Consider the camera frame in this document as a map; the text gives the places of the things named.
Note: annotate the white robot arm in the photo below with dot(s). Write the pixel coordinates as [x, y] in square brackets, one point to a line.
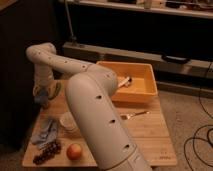
[88, 94]

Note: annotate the metal cup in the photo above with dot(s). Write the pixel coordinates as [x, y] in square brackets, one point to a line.
[67, 121]

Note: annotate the white spoon in bin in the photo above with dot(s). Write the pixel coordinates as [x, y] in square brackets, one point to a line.
[125, 82]

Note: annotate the yellow plastic bin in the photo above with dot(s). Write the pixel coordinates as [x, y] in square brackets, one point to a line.
[142, 88]

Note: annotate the metal fork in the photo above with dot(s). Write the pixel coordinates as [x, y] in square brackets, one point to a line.
[130, 115]

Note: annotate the wooden board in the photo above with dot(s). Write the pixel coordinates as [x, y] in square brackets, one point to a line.
[149, 131]

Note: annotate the metal lamp stand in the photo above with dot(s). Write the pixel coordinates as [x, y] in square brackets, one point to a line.
[73, 38]

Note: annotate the black device on shelf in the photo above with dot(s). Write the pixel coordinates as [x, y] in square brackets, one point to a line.
[176, 60]

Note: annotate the orange apple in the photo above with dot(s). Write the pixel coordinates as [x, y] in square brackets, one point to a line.
[74, 151]

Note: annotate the blue grey cloth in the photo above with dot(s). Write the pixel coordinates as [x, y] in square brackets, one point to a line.
[47, 133]

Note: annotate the dark purple grapes bunch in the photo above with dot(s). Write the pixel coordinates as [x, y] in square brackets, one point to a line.
[47, 153]

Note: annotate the wooden shelf unit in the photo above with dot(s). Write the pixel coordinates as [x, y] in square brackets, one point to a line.
[124, 32]

